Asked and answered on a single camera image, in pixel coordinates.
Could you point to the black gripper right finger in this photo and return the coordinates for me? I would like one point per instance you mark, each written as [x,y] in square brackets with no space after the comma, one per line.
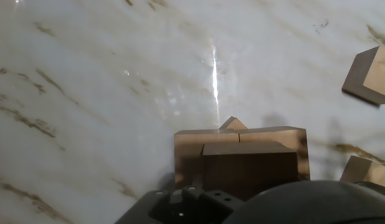
[304,177]

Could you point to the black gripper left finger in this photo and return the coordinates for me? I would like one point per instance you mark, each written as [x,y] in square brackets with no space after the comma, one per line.
[180,207]

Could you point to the white marble pattern mat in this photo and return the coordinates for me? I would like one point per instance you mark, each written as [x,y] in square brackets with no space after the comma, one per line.
[86,93]

